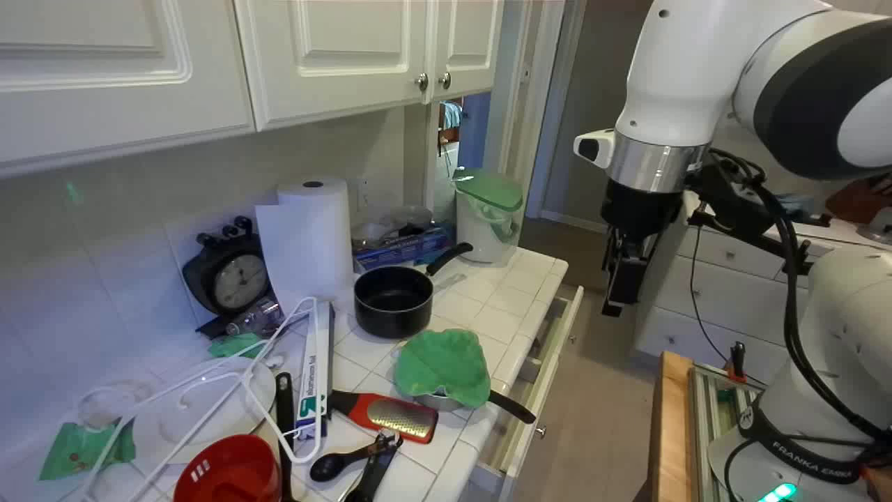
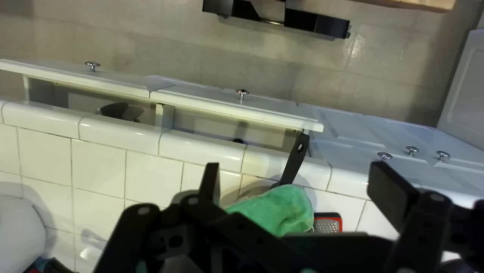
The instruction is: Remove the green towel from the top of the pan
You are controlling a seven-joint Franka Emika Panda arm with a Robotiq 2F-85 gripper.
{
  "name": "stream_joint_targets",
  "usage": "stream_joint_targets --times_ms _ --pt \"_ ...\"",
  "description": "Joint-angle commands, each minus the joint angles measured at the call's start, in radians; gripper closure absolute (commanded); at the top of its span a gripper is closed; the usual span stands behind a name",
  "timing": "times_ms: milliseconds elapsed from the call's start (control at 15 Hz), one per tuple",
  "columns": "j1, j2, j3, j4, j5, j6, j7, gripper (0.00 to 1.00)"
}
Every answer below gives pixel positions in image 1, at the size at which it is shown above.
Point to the black measuring spoons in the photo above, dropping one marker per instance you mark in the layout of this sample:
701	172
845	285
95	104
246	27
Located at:
375	462

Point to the black saucepan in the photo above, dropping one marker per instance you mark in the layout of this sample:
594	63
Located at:
396	302

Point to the small pan under towel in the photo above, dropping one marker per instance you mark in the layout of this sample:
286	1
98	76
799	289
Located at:
499	401

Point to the white wire rack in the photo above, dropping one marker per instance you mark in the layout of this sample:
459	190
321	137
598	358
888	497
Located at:
215	401

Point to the green lid plastic container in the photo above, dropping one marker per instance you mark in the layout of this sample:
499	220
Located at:
489	217

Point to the black handled utensil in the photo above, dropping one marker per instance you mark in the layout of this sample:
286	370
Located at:
286	425

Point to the white upper cabinets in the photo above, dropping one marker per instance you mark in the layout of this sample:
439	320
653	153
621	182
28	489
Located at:
94	79

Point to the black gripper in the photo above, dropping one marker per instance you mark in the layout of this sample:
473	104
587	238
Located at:
634	229

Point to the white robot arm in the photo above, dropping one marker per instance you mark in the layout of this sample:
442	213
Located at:
811	84

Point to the green towel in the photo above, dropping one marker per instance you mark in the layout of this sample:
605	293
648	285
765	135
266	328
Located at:
444	365

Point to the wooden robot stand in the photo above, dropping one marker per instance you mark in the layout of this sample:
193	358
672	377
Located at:
672	469

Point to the green packet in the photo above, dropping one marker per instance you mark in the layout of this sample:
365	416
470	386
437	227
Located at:
80	448

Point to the white long box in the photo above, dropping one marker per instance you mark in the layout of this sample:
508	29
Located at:
317	372

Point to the white paper towel roll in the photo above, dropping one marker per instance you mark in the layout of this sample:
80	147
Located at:
308	240

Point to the black kitchen scale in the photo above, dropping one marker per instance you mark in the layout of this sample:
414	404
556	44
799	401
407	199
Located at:
226	275

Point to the open white drawer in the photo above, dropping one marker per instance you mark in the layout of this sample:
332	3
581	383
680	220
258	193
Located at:
508	445

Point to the blue foil box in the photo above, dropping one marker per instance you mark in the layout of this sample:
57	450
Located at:
406	249

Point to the red handheld grater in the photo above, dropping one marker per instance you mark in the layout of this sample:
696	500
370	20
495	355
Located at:
375	411

